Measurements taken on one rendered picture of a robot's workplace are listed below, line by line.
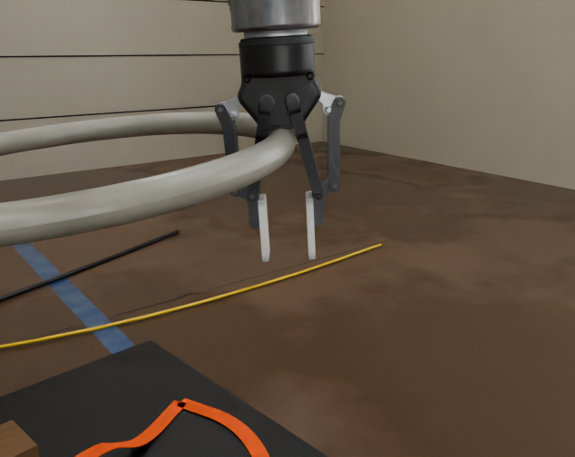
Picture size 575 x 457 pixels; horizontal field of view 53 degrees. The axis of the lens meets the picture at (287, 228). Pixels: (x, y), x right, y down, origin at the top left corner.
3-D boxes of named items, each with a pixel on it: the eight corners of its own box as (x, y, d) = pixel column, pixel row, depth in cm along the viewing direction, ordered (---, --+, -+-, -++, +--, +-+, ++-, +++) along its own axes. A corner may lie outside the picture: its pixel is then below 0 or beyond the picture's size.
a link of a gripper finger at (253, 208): (257, 183, 61) (229, 185, 61) (260, 228, 63) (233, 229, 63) (258, 180, 63) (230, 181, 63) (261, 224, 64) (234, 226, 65)
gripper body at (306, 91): (316, 31, 61) (320, 120, 64) (236, 36, 61) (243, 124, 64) (320, 32, 54) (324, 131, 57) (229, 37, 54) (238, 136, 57)
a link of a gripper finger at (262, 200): (264, 200, 61) (258, 200, 61) (268, 261, 63) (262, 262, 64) (266, 193, 64) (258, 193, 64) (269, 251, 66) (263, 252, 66)
